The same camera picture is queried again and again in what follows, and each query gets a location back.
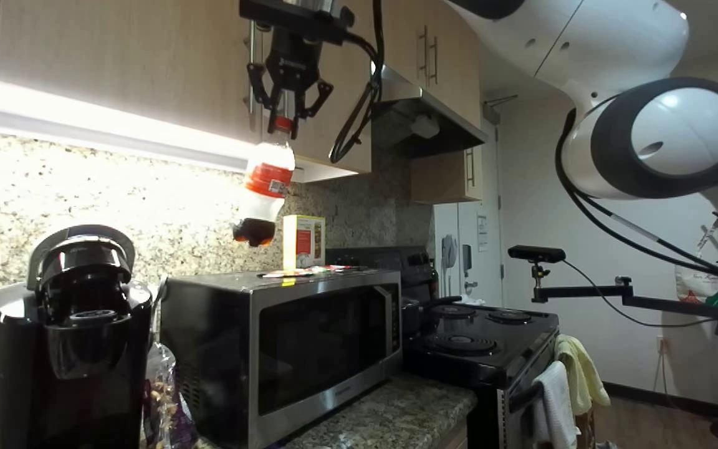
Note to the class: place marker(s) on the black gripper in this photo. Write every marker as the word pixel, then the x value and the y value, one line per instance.
pixel 293 62

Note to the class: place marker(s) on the Coca Cola bottle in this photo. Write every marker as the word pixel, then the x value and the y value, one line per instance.
pixel 268 177

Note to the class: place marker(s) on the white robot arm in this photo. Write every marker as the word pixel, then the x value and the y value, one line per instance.
pixel 631 130

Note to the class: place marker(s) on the stainless steel microwave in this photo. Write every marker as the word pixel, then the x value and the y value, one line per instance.
pixel 258 357

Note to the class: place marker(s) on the upper wooden cabinets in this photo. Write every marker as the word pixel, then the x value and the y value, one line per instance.
pixel 186 61

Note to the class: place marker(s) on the range hood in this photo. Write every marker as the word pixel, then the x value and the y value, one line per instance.
pixel 414 122

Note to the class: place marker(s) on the recipe box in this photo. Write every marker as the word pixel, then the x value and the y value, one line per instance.
pixel 302 243

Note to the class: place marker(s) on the white refrigerator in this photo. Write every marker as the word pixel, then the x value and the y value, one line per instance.
pixel 468 252

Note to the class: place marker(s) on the black stove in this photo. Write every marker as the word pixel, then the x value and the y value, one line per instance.
pixel 493 349

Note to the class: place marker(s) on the black coffee maker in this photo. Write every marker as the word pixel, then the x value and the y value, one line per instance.
pixel 74 344

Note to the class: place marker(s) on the snack bag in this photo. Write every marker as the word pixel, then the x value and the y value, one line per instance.
pixel 166 417

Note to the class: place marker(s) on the white hanging towel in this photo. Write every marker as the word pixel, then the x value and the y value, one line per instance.
pixel 554 420

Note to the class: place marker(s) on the yellow hanging towel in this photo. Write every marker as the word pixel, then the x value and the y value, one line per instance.
pixel 584 382

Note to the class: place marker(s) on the camera on stand arm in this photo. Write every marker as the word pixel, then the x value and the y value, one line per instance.
pixel 540 258

